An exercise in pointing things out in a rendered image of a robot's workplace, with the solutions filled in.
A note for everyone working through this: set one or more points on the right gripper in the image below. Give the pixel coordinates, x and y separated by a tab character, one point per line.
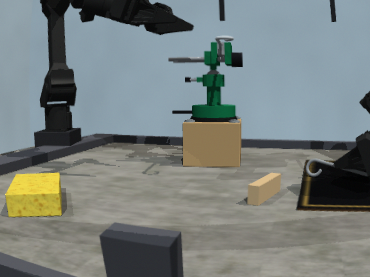
352	159

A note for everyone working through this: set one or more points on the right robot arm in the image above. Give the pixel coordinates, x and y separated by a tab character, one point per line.
366	101

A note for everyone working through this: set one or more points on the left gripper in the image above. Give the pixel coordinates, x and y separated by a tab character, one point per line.
142	12

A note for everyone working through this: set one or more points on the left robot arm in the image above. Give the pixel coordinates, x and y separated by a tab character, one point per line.
59	84

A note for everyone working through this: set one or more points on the tan wooden block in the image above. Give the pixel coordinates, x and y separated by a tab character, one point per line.
211	144

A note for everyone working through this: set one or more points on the green bench vise body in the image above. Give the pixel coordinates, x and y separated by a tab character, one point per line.
214	82

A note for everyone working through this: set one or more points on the yellow sponge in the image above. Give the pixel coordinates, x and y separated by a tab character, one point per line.
34	195

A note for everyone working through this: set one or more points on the black rectangular mat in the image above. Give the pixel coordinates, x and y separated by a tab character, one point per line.
334	190

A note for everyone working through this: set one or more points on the tan rectangular block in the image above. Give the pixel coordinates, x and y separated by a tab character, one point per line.
263	189

